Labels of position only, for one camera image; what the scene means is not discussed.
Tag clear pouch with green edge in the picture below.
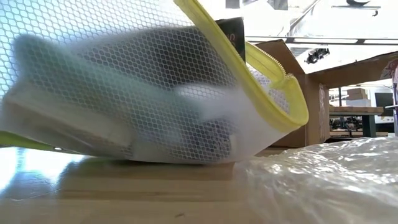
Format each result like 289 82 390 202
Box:
0 0 310 164

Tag black printed packet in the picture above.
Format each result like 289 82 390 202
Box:
215 16 247 62

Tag brown cardboard box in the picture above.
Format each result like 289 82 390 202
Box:
254 39 398 149

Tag teal desk calculator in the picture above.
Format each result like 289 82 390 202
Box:
11 32 187 131

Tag clear bubble wrap sheet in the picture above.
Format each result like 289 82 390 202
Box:
232 136 398 224

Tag wooden workbench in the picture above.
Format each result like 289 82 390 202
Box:
328 105 385 138

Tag distant cardboard box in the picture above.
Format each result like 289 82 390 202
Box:
346 88 368 100

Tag distant black monitor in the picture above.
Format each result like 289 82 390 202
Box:
374 92 394 108

